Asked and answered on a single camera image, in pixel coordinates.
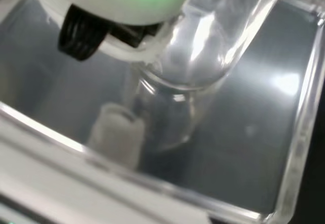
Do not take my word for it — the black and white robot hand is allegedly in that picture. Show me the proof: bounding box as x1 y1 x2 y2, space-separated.
24 0 195 65

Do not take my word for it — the electronic balance with steel pan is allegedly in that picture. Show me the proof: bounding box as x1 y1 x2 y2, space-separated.
0 0 325 224

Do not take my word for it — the black bench cloth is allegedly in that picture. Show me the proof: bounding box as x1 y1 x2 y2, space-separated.
0 0 325 224

